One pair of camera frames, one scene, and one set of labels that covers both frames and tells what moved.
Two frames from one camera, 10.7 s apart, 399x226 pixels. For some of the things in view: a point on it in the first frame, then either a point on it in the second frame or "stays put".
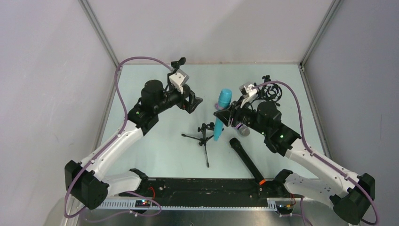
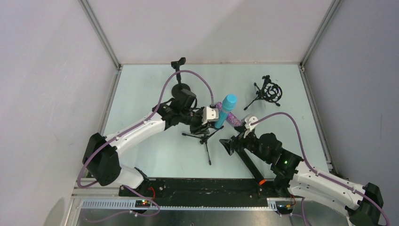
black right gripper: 233,113 -> 236,142
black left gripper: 190,101 -> 205,125
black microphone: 247,159 stays put
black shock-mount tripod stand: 272,92 stays put
